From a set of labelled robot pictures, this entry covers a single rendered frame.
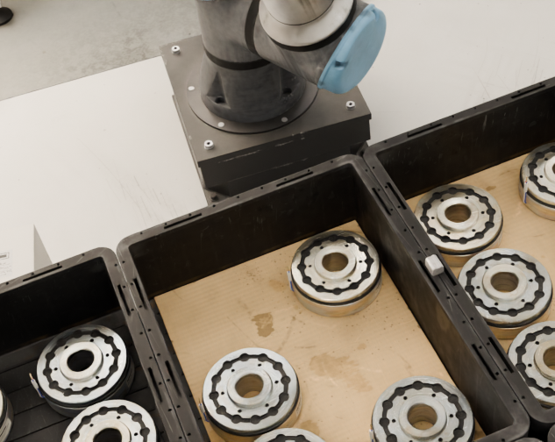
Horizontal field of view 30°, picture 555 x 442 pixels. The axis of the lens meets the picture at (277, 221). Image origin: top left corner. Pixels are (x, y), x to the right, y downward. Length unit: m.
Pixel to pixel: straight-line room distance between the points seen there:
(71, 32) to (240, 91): 1.64
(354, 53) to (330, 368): 0.37
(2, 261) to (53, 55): 1.62
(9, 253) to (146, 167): 0.28
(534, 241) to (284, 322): 0.31
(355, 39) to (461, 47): 0.47
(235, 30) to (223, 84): 0.12
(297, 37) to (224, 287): 0.30
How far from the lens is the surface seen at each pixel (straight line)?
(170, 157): 1.56
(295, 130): 1.42
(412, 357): 1.14
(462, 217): 1.24
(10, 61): 2.98
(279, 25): 1.22
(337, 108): 1.44
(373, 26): 1.26
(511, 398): 1.00
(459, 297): 1.06
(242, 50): 1.36
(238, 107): 1.42
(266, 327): 1.18
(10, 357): 1.24
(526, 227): 1.25
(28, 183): 1.59
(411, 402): 1.07
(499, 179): 1.30
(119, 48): 2.90
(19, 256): 1.38
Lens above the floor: 1.79
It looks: 49 degrees down
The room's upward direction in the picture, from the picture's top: 10 degrees counter-clockwise
